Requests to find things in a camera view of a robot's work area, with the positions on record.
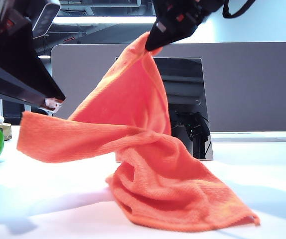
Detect square standing table mirror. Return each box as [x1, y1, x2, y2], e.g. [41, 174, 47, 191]
[115, 56, 214, 160]

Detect brown cardboard box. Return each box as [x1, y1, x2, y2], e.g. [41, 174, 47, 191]
[0, 122, 13, 141]

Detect orange microfiber cloth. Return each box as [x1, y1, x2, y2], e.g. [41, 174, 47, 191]
[16, 31, 261, 234]

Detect black office chair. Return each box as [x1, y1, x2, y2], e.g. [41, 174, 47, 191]
[2, 101, 25, 125]

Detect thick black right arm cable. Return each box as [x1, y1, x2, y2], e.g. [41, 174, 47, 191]
[222, 0, 256, 18]

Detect grey desk partition panel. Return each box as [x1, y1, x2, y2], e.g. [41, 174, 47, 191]
[51, 41, 286, 132]

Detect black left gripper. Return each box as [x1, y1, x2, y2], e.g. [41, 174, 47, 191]
[0, 0, 66, 115]

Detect white desk cable lid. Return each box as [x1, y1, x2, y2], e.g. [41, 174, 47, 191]
[211, 135, 286, 143]

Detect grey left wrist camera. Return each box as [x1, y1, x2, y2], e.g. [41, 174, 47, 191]
[32, 0, 61, 39]

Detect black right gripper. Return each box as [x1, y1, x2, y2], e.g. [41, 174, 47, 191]
[144, 0, 225, 53]

